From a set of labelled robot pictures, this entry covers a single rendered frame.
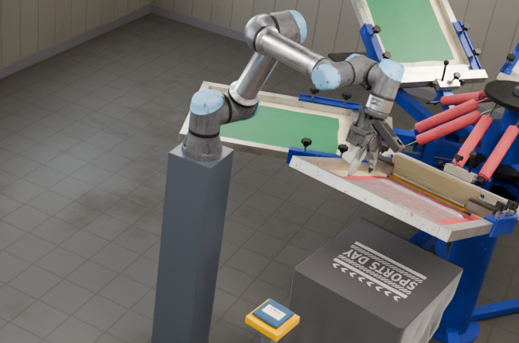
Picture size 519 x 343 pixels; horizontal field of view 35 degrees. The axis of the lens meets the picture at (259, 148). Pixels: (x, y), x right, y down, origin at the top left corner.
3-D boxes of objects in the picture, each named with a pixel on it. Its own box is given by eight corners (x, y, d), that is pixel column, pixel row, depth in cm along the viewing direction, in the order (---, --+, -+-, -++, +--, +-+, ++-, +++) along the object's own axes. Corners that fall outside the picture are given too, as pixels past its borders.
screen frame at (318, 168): (447, 242, 245) (452, 231, 244) (288, 165, 273) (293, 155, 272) (510, 229, 313) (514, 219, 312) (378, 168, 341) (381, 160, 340)
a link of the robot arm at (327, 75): (229, 12, 266) (330, 65, 232) (256, 8, 272) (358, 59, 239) (226, 46, 271) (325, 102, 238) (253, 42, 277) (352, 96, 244)
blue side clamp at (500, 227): (490, 238, 286) (499, 219, 285) (477, 232, 289) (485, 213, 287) (511, 232, 312) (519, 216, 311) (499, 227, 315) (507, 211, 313)
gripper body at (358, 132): (354, 141, 252) (368, 105, 249) (378, 152, 248) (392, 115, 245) (344, 143, 246) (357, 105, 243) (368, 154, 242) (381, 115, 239)
